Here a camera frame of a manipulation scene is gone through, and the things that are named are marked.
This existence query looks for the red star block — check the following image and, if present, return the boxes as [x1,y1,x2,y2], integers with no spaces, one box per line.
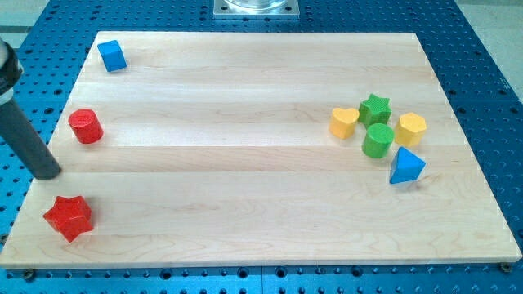
[43,195,93,243]

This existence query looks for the black robot arm end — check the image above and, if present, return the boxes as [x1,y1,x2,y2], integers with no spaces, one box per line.
[1,39,24,105]

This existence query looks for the green star block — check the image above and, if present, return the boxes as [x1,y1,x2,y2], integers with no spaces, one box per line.
[358,94,391,128]

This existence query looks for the light wooden board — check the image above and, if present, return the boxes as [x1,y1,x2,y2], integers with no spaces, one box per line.
[1,31,521,269]

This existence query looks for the yellow heart block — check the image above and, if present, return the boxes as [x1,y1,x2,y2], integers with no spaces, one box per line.
[329,108,360,140]

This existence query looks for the green cylinder block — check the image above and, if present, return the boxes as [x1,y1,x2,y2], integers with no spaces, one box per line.
[362,123,395,158]

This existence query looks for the blue triangle block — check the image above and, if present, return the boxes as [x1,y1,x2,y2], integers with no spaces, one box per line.
[389,147,426,184]

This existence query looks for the yellow hexagon block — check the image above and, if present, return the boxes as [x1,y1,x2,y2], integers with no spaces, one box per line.
[395,113,427,147]

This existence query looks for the blue cube block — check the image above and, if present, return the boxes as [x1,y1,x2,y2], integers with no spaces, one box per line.
[97,40,127,72]

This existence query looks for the red cylinder block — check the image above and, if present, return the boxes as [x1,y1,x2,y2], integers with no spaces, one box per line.
[68,109,104,144]

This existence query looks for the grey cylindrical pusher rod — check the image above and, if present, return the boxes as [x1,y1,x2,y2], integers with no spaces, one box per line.
[1,98,61,180]

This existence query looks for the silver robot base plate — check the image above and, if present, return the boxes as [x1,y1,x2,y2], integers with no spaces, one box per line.
[212,0,300,19]

